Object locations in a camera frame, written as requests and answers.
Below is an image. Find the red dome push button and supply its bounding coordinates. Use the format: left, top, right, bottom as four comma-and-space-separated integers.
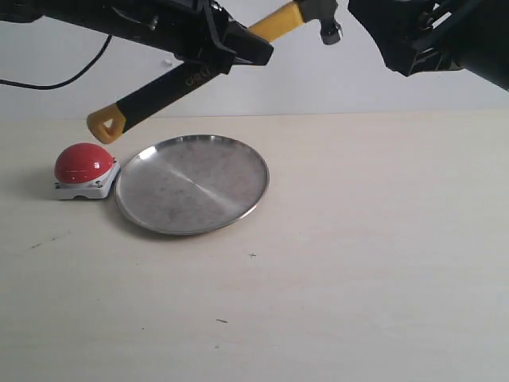
53, 142, 121, 201

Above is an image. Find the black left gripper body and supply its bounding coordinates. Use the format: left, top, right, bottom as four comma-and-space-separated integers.
150, 1, 236, 74

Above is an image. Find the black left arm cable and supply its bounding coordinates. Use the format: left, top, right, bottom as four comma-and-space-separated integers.
0, 33, 113, 89

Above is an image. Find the round steel plate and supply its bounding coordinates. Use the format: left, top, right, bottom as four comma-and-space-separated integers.
115, 134, 270, 236

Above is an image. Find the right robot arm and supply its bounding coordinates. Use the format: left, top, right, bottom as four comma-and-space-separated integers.
348, 1, 508, 90

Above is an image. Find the yellow black claw hammer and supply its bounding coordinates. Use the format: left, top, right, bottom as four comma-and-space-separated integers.
87, 1, 342, 144

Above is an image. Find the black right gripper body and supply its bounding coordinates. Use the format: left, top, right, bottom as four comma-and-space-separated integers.
348, 1, 473, 76

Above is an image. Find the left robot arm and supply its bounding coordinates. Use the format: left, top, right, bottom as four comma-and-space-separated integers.
1, 0, 274, 74

